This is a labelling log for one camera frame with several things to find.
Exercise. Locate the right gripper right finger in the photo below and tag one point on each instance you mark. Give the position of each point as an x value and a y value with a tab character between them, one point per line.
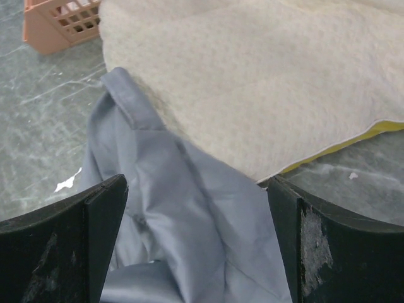
332	254

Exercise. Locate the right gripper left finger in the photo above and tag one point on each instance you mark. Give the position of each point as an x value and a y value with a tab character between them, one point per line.
62	252

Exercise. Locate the grey pillowcase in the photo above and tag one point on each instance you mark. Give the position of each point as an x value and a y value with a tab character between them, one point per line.
194	229

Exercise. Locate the cream yellow pillow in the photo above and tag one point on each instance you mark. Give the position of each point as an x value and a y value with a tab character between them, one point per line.
263	86

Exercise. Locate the orange plastic file organizer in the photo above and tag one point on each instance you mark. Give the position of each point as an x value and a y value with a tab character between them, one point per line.
51	26

